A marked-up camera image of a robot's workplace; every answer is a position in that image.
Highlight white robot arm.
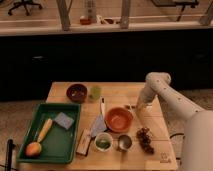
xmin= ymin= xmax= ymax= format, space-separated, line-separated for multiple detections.
xmin=136 ymin=72 xmax=213 ymax=171

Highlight orange bowl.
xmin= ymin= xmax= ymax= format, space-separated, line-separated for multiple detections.
xmin=105 ymin=107 xmax=133 ymax=133

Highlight dark purple bowl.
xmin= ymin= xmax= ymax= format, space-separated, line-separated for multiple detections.
xmin=66 ymin=84 xmax=87 ymax=103

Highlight red bowl on shelf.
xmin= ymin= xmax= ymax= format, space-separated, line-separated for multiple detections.
xmin=80 ymin=18 xmax=92 ymax=25

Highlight dark grape bunch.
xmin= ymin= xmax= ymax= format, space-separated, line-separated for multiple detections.
xmin=136 ymin=127 xmax=154 ymax=154

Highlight small metal cup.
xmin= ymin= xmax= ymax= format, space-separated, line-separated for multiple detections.
xmin=118 ymin=135 xmax=132 ymax=151

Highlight green translucent cup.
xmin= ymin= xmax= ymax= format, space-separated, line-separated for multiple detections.
xmin=89 ymin=86 xmax=101 ymax=101

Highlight white cup green contents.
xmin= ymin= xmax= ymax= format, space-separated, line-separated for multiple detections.
xmin=94 ymin=132 xmax=113 ymax=152

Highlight wooden block brush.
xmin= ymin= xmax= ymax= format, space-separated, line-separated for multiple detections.
xmin=76 ymin=129 xmax=91 ymax=156

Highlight blue grey sponge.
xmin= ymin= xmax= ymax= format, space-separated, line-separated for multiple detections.
xmin=54 ymin=112 xmax=74 ymax=130

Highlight green plastic tray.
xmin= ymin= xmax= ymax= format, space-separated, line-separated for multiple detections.
xmin=17 ymin=103 xmax=81 ymax=164

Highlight white bottle on shelf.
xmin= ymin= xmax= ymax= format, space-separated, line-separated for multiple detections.
xmin=85 ymin=0 xmax=97 ymax=23

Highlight orange round fruit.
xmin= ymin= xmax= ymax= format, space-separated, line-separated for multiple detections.
xmin=25 ymin=142 xmax=42 ymax=157

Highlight black office chair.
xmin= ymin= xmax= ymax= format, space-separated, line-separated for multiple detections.
xmin=8 ymin=0 xmax=43 ymax=16

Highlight black cable on floor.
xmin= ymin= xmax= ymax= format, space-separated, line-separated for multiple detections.
xmin=169 ymin=132 xmax=185 ymax=171

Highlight black post lower left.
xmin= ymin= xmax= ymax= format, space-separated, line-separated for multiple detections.
xmin=5 ymin=139 xmax=15 ymax=171

